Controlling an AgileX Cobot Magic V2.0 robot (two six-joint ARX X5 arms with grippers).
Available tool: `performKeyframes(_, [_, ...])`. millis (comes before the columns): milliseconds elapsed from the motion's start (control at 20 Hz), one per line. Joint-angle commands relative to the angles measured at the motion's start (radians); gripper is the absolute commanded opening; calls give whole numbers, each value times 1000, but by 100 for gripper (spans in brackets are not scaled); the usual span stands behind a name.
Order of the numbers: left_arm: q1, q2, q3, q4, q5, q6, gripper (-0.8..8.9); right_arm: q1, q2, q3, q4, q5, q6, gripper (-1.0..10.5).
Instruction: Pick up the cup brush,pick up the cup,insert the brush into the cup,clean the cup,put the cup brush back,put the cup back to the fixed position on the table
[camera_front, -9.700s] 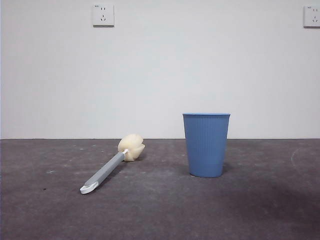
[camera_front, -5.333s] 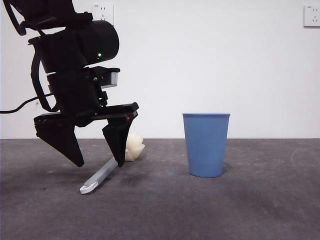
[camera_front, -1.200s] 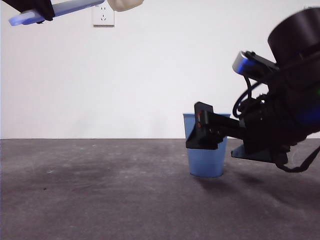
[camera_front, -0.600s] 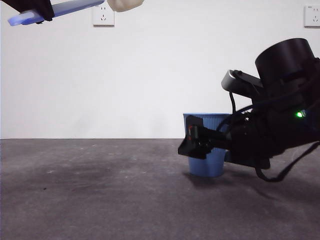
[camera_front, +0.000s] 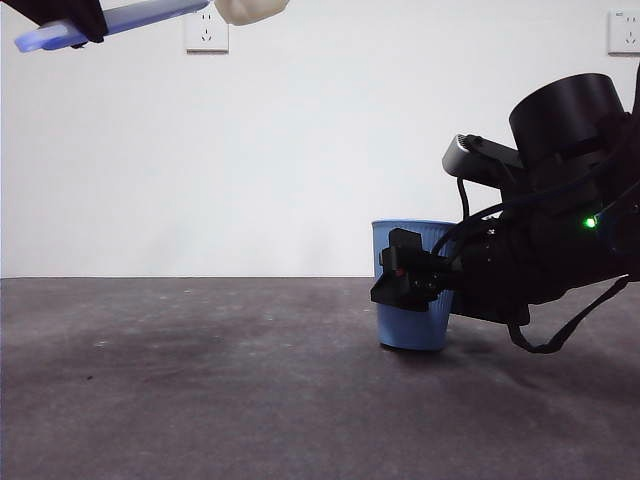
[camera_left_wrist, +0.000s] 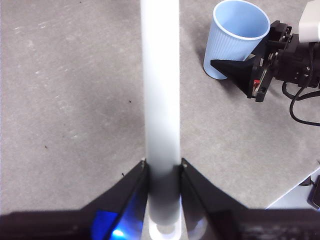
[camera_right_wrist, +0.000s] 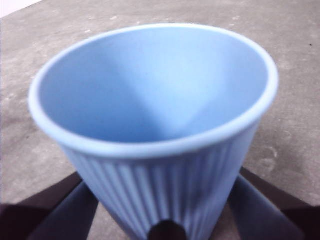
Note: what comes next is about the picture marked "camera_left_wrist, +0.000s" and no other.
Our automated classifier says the blue ribbed plastic cup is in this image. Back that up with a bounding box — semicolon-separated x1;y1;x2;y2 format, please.
202;0;272;80

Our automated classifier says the grey handled sponge cup brush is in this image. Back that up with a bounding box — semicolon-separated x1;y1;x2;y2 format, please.
139;0;183;240

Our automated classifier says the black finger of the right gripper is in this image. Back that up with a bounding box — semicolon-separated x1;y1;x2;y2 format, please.
210;59;255;98

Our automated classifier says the black right camera cable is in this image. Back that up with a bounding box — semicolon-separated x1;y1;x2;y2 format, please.
282;81;320;126

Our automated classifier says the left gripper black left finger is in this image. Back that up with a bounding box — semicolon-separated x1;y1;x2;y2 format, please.
0;160;151;240

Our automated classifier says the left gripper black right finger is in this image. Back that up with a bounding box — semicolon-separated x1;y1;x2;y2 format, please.
178;157;320;240

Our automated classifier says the pale grey right wrist camera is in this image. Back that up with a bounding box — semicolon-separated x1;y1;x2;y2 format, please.
298;0;320;43

